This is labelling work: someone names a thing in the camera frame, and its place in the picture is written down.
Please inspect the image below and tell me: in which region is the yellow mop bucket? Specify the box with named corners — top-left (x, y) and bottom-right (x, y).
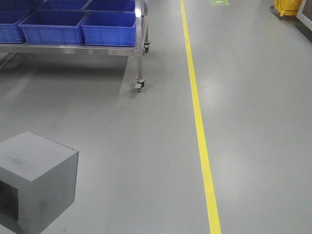
top-left (271, 0), bottom-right (302, 18)

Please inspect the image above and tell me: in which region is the blue bin on cart right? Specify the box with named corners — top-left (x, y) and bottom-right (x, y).
top-left (81, 11), bottom-right (137, 47)

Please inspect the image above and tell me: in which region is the steel rolling cart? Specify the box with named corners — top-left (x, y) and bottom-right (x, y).
top-left (0, 0), bottom-right (150, 92)

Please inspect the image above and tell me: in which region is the blue bin on cart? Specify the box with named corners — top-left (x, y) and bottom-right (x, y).
top-left (81, 11), bottom-right (137, 47)
top-left (19, 10), bottom-right (88, 45)

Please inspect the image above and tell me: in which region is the gray hollow cube base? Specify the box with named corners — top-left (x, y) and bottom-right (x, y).
top-left (0, 132), bottom-right (79, 234)

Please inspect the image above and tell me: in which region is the blue bin on cart front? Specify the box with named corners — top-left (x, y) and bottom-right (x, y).
top-left (19, 10), bottom-right (88, 45)

